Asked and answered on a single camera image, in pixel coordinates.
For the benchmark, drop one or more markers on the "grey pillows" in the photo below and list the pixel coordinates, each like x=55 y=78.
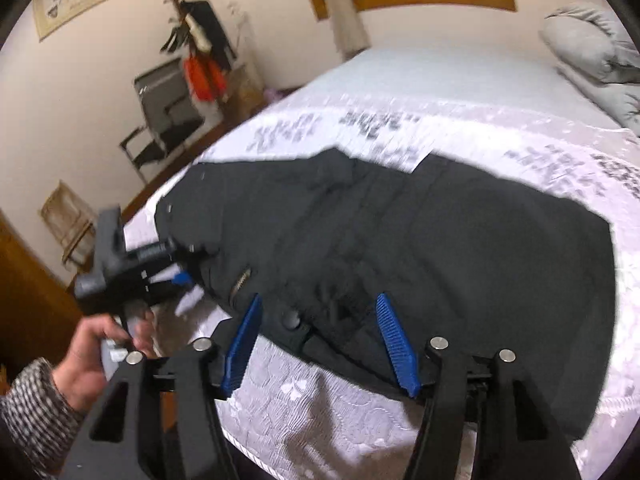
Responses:
x=595 y=60

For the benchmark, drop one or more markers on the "small wooden chair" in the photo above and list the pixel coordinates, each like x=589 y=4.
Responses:
x=67 y=225

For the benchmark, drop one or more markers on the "person's left hand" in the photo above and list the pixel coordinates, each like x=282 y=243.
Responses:
x=92 y=355

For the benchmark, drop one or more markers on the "black metal chair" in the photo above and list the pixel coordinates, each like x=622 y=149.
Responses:
x=162 y=110

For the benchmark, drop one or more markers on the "wooden coat rack with clothes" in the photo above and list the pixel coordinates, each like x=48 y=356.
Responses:
x=200 y=45

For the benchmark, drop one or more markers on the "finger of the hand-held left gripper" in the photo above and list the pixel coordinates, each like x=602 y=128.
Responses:
x=167 y=251
x=177 y=280

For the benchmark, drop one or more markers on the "brown wooden cabinet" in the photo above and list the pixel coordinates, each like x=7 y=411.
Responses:
x=30 y=300

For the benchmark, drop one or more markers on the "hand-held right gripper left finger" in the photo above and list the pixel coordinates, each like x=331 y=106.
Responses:
x=244 y=336

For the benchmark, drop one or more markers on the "beige tied curtain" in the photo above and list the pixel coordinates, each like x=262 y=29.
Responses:
x=345 y=15

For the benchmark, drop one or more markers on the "bed with patterned cover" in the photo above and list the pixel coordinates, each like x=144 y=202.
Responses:
x=400 y=110

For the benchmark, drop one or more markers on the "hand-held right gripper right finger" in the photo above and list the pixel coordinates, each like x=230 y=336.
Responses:
x=397 y=345

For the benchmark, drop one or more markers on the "person's left forearm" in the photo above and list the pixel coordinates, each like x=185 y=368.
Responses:
x=35 y=410

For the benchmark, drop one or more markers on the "black pants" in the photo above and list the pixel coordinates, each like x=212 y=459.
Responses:
x=400 y=255

